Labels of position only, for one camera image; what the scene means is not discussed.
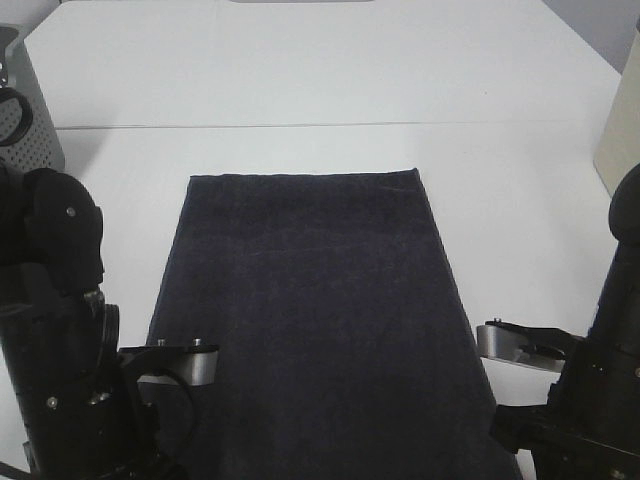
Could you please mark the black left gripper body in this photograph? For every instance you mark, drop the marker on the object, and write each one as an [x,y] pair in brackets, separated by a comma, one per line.
[87,419]

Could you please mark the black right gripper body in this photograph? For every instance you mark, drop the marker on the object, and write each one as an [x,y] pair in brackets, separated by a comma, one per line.
[589,427]

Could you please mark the dark navy towel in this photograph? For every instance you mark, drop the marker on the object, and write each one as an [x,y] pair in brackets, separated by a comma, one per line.
[345,352]

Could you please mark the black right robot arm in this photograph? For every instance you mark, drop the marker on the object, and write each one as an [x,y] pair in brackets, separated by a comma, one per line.
[616,321]

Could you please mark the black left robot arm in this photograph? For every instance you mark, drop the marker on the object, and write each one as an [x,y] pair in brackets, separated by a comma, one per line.
[51,272]

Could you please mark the beige box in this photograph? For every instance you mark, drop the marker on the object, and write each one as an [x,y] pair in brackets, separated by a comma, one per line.
[618,149]

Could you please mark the grey perforated plastic basket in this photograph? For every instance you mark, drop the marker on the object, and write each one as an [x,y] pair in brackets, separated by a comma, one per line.
[28,137]

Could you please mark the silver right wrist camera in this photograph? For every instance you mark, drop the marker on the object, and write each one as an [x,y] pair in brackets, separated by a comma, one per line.
[539,348]

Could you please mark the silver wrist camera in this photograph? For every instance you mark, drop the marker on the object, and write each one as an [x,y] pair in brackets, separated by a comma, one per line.
[195,364]
[539,348]

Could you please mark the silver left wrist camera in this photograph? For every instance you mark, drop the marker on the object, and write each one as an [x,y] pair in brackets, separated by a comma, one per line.
[195,364]

